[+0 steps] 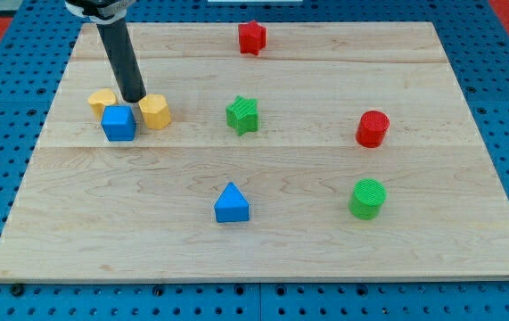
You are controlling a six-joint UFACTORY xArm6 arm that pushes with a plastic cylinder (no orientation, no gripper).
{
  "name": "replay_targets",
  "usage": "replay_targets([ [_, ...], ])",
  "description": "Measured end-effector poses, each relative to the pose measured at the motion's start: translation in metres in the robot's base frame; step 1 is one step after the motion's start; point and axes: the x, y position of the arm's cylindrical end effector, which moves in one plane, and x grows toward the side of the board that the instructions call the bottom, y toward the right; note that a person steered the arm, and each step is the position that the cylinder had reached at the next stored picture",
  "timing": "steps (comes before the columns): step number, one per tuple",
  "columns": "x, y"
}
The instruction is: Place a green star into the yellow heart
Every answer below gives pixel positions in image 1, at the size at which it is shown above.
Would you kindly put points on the green star block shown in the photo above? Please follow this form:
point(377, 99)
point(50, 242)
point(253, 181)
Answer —
point(242, 115)

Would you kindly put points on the red star block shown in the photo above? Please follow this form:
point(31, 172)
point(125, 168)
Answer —
point(252, 37)

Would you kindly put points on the blue triangle block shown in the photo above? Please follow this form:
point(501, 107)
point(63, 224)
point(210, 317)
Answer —
point(231, 206)

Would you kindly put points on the wooden board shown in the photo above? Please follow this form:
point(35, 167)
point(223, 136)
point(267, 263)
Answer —
point(90, 211)

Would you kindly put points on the yellow hexagon block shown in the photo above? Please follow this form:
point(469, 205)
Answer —
point(155, 111)

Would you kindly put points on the green cylinder block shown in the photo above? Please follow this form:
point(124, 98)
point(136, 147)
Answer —
point(367, 198)

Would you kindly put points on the red cylinder block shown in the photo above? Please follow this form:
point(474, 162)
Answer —
point(372, 128)

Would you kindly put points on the blue cube block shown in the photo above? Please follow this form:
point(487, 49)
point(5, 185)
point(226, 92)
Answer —
point(118, 123)

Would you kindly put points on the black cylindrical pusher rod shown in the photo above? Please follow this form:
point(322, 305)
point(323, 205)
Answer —
point(121, 55)

